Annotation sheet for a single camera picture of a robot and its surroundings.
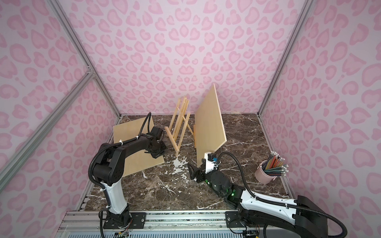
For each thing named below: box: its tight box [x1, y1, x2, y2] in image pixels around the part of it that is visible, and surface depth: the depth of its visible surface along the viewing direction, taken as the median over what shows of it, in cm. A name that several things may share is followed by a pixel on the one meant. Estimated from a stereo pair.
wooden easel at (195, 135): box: [192, 123, 197, 149], surface depth 103 cm
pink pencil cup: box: [254, 159, 278, 184], surface depth 81 cm
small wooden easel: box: [164, 96, 194, 157], surface depth 93 cm
